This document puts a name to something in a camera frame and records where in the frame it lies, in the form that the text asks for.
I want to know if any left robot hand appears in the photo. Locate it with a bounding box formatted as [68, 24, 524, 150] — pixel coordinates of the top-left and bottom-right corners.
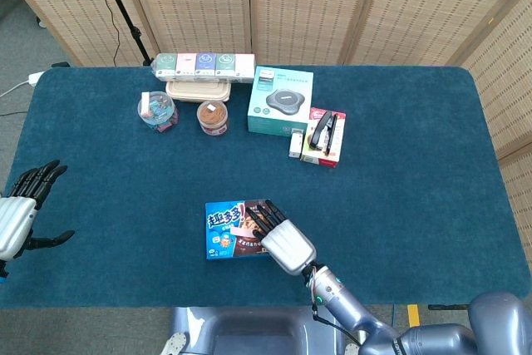
[0, 159, 76, 263]

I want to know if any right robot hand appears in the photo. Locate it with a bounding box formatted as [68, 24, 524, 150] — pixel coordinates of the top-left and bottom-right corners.
[244, 200, 317, 276]

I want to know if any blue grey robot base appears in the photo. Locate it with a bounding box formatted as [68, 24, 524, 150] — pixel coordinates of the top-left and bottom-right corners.
[160, 304, 362, 355]

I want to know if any blue brown cookie box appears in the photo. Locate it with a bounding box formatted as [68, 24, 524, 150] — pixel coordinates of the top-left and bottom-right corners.
[204, 199, 276, 260]

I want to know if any small white box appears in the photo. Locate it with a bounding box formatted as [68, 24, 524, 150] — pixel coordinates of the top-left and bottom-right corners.
[288, 131, 305, 160]

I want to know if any red white cardboard box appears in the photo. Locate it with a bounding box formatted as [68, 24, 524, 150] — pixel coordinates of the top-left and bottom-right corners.
[299, 106, 347, 169]

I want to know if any teal speaker box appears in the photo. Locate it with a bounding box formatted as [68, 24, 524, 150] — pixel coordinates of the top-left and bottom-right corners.
[247, 65, 315, 138]

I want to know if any blue table mat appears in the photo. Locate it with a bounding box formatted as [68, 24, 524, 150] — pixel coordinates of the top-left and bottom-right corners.
[0, 66, 515, 309]

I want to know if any black stapler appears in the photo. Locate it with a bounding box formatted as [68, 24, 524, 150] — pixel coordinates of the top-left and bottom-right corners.
[308, 111, 337, 155]

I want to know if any clear jar with brown contents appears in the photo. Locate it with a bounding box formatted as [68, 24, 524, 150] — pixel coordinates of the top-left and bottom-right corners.
[196, 100, 230, 136]

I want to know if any beige lidded food container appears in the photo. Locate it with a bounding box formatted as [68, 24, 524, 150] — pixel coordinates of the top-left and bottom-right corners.
[165, 80, 232, 102]

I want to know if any clear jar of binder clips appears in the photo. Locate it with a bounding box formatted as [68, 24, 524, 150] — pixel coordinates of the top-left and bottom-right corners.
[136, 91, 180, 134]

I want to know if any long tissue multipack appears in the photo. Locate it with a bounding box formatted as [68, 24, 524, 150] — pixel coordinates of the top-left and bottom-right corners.
[150, 52, 256, 84]

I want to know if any black tripod stand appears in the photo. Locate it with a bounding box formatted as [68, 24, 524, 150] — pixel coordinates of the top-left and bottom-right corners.
[93, 0, 153, 67]

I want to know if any bamboo folding screen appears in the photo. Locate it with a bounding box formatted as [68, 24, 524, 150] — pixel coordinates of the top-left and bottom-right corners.
[0, 0, 532, 223]

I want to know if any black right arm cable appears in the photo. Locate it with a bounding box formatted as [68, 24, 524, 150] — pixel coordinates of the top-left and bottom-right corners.
[311, 304, 367, 339]

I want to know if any white power cable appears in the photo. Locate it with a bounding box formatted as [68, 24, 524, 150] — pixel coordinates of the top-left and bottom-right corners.
[0, 80, 30, 98]

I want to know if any thin black hanging cable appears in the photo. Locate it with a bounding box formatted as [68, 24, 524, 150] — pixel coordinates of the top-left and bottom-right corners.
[86, 0, 121, 65]

